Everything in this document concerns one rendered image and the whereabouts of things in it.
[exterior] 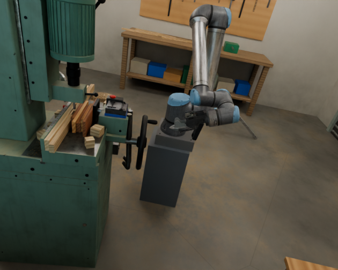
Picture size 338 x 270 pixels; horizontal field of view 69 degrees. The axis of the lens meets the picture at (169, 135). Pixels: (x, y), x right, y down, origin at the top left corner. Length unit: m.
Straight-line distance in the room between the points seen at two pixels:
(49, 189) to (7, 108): 0.41
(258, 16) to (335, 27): 1.15
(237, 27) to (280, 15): 0.64
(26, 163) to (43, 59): 0.45
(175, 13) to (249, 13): 1.12
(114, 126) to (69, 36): 0.43
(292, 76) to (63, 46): 4.10
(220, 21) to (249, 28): 2.69
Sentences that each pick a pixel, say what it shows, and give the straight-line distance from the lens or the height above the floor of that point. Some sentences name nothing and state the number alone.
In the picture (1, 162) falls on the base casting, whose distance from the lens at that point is 1.29.
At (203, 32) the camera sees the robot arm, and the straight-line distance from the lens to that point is 1.58.
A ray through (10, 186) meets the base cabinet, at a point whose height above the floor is 0.62.
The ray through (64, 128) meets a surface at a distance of 1.13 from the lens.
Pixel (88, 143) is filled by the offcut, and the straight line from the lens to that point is 1.05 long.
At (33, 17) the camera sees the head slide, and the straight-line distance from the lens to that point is 1.12.
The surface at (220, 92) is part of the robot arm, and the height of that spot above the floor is 1.07.
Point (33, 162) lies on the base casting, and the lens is 1.22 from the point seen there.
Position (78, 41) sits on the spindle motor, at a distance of 1.07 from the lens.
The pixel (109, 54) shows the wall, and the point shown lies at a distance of 4.65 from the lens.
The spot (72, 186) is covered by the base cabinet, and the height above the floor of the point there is 0.66.
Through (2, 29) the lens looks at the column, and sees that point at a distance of 1.14.
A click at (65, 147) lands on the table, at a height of 0.90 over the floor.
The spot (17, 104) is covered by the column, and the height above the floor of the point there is 0.99.
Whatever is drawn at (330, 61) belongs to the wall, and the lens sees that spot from 4.88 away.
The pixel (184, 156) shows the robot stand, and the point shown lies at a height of 0.52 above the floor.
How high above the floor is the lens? 1.52
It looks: 31 degrees down
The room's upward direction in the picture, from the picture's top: 12 degrees clockwise
